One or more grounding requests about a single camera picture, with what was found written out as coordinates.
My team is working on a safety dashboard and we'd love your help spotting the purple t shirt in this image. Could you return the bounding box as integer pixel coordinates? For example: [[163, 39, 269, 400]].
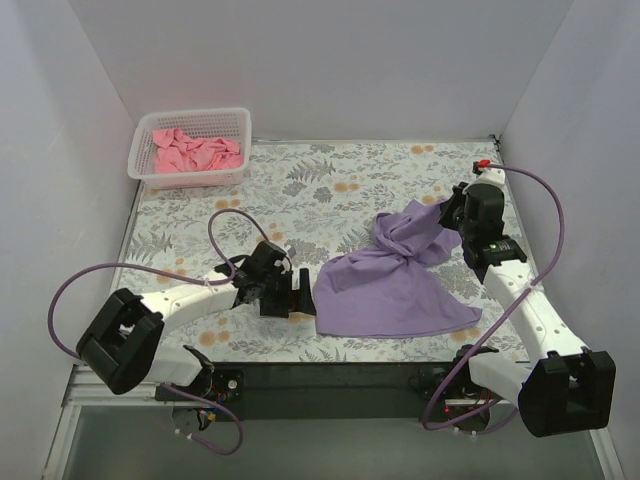
[[312, 200, 482, 339]]

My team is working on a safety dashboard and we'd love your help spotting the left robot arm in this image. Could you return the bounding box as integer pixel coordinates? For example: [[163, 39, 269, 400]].
[[76, 241, 316, 400]]

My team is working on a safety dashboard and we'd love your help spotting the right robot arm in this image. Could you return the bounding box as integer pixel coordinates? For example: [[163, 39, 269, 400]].
[[439, 183, 616, 437]]

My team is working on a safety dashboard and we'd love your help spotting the floral table mat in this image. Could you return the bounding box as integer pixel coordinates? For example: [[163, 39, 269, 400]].
[[115, 142, 527, 362]]

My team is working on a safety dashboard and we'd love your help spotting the white plastic basket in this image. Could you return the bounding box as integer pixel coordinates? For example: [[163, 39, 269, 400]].
[[127, 107, 252, 189]]

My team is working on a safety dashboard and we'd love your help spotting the pink t shirt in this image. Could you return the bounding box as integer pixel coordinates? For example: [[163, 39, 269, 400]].
[[152, 128, 244, 174]]

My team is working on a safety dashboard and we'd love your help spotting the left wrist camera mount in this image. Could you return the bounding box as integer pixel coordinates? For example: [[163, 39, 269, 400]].
[[202, 262, 238, 287]]

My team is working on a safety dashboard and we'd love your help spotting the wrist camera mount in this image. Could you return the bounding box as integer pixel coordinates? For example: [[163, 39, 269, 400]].
[[202, 262, 238, 287], [471, 159, 506, 190]]

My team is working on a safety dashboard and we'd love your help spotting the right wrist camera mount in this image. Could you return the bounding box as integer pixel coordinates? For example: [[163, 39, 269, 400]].
[[471, 159, 506, 190]]

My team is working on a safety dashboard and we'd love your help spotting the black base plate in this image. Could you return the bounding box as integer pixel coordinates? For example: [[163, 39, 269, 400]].
[[201, 362, 453, 420]]

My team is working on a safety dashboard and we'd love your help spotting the aluminium rail frame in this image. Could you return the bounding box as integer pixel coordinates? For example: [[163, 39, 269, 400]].
[[62, 366, 172, 407]]

